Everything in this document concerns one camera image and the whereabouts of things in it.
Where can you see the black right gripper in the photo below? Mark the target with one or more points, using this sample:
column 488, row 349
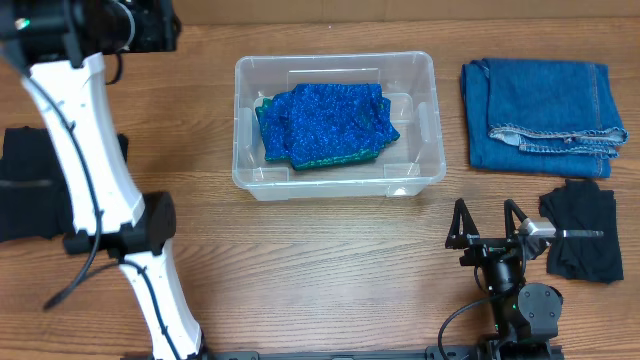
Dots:
column 484, row 247

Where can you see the black folded garment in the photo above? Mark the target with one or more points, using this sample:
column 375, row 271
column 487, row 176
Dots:
column 585, row 217
column 34, row 195

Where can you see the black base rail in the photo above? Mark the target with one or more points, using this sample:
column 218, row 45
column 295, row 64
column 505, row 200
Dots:
column 468, row 352

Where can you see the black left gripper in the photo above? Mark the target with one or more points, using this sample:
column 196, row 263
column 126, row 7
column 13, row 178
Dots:
column 151, row 25

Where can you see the black garment with stripe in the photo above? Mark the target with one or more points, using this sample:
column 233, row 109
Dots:
column 123, row 144

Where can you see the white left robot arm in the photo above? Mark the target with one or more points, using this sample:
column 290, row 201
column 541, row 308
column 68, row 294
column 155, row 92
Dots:
column 59, row 49

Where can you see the black folded garment left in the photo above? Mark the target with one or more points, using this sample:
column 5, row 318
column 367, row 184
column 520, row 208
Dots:
column 34, row 195

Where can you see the sparkly blue green fabric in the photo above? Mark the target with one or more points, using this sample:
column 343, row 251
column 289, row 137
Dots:
column 322, row 125

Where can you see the folded blue denim jeans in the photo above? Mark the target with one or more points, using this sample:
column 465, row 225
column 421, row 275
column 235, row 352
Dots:
column 541, row 117

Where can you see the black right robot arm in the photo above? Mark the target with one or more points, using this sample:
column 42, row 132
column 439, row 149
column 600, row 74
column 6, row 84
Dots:
column 525, row 314

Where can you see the black folded garment right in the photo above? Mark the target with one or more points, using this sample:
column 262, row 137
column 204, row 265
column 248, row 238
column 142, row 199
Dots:
column 585, row 217

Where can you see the clear plastic storage bin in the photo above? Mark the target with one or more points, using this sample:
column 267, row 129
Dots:
column 404, row 168

